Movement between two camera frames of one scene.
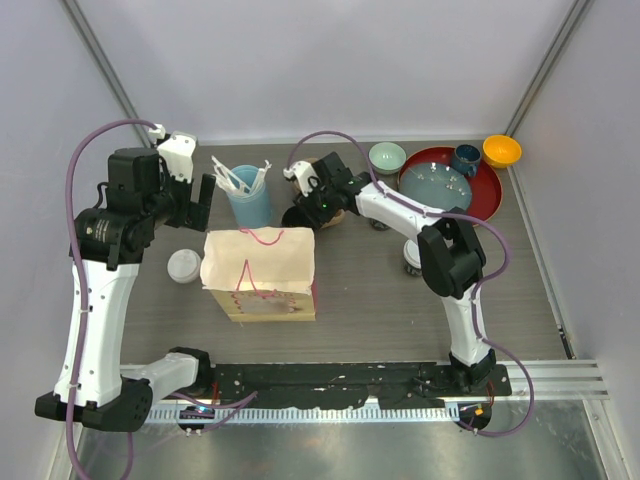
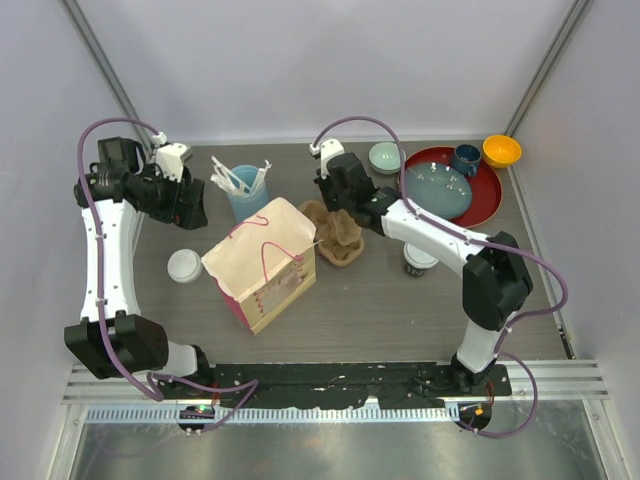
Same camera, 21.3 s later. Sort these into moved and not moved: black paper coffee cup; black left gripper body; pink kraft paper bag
Moved: pink kraft paper bag
Not moved: black paper coffee cup; black left gripper body
